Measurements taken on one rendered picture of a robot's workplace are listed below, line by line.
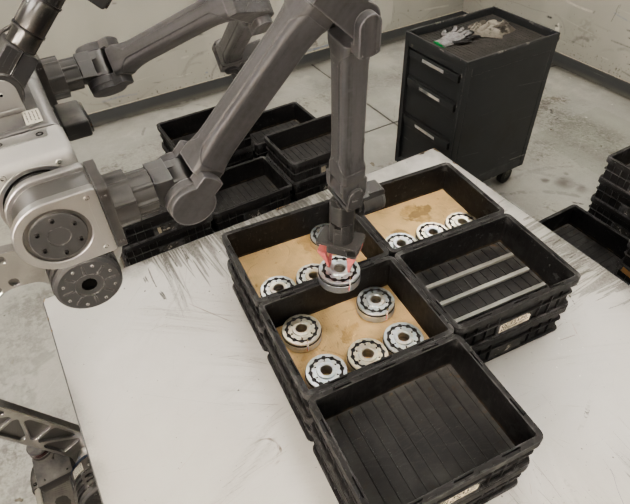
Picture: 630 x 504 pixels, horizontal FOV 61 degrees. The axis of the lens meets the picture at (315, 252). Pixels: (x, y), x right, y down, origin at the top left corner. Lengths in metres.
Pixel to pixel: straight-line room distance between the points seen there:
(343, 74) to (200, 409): 0.95
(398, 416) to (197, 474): 0.50
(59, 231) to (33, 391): 1.82
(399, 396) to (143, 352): 0.75
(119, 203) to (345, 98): 0.41
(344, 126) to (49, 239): 0.51
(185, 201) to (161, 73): 3.40
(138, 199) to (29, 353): 1.97
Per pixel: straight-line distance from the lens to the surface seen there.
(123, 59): 1.29
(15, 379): 2.71
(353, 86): 0.93
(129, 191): 0.85
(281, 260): 1.61
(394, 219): 1.75
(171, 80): 4.28
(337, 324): 1.44
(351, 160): 1.04
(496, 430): 1.33
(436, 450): 1.27
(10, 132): 0.99
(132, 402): 1.55
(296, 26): 0.81
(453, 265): 1.63
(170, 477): 1.42
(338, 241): 1.20
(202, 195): 0.87
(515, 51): 2.85
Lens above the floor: 1.96
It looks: 44 degrees down
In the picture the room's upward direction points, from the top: 2 degrees counter-clockwise
